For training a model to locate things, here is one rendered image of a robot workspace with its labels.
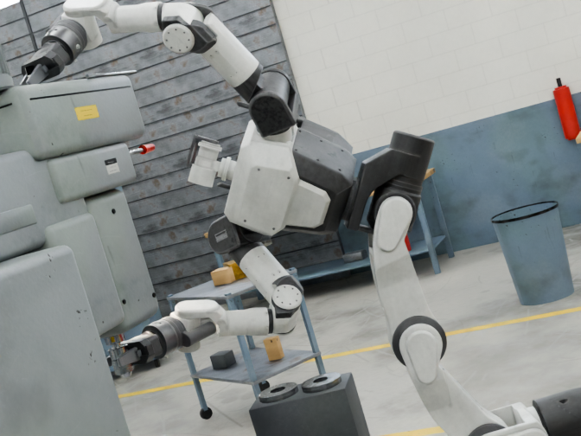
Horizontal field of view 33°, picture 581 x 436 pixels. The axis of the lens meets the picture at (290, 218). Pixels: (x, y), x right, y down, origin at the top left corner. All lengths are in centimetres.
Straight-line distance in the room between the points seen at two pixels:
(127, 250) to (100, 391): 50
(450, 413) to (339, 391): 63
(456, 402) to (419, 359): 17
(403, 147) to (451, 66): 708
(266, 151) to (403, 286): 51
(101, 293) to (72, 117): 39
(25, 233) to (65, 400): 37
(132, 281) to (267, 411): 44
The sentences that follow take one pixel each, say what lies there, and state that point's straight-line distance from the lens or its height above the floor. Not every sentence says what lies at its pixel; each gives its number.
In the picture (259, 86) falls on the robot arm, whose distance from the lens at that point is 244.
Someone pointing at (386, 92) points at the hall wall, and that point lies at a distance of 977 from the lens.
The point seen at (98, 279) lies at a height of 145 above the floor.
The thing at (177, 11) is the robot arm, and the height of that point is 199.
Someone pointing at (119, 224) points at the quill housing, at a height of 155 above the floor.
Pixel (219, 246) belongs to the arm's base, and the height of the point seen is 139.
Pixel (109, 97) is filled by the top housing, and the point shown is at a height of 184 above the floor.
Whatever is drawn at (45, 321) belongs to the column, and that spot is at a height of 144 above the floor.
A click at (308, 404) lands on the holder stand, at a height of 107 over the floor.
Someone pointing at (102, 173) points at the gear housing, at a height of 167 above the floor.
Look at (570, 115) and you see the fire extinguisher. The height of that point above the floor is 102.
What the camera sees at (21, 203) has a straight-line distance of 201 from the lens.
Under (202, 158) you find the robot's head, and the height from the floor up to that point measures 164.
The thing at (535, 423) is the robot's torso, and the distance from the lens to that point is 269.
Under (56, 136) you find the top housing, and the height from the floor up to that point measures 177.
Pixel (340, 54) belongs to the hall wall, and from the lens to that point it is 988.
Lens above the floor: 165
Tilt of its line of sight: 5 degrees down
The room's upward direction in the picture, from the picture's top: 16 degrees counter-clockwise
